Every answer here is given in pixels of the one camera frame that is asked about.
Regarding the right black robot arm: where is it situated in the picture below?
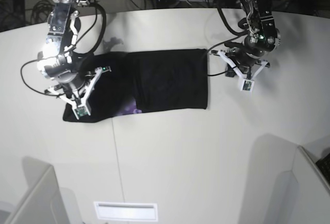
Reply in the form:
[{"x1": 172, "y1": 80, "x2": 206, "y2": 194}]
[{"x1": 37, "y1": 0, "x2": 107, "y2": 107}]

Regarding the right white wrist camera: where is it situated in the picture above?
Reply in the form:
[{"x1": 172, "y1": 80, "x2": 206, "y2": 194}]
[{"x1": 72, "y1": 103, "x2": 91, "y2": 120}]

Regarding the black T-shirt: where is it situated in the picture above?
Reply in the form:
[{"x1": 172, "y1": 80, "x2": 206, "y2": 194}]
[{"x1": 63, "y1": 49, "x2": 208, "y2": 123}]

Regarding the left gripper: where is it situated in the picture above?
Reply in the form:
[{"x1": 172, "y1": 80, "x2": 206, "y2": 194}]
[{"x1": 211, "y1": 48, "x2": 270, "y2": 80}]

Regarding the white right partition panel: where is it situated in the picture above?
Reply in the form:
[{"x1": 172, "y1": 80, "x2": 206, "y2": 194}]
[{"x1": 289, "y1": 146, "x2": 329, "y2": 224}]

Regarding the black keyboard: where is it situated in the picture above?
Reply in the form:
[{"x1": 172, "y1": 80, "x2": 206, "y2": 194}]
[{"x1": 316, "y1": 154, "x2": 330, "y2": 184}]

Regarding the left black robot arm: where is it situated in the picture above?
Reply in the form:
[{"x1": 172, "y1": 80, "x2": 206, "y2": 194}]
[{"x1": 214, "y1": 0, "x2": 281, "y2": 78}]

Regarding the white partition panel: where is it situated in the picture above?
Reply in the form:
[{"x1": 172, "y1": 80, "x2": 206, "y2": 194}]
[
  {"x1": 289, "y1": 146, "x2": 329, "y2": 224},
  {"x1": 4, "y1": 165, "x2": 70, "y2": 223}
]

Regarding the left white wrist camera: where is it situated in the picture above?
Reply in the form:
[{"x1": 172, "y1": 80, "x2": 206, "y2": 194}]
[{"x1": 239, "y1": 78, "x2": 255, "y2": 92}]

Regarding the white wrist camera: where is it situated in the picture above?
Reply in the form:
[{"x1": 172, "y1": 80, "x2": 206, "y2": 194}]
[
  {"x1": 72, "y1": 103, "x2": 91, "y2": 120},
  {"x1": 239, "y1": 78, "x2": 255, "y2": 92}
]

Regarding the black coiled cable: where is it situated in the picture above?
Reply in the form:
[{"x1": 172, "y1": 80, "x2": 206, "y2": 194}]
[{"x1": 30, "y1": 0, "x2": 56, "y2": 25}]

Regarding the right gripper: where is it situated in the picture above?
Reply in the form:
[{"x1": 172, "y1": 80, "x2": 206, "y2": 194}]
[{"x1": 46, "y1": 66, "x2": 110, "y2": 106}]

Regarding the white left partition panel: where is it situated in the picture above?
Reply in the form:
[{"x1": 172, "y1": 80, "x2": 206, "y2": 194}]
[{"x1": 4, "y1": 165, "x2": 70, "y2": 223}]

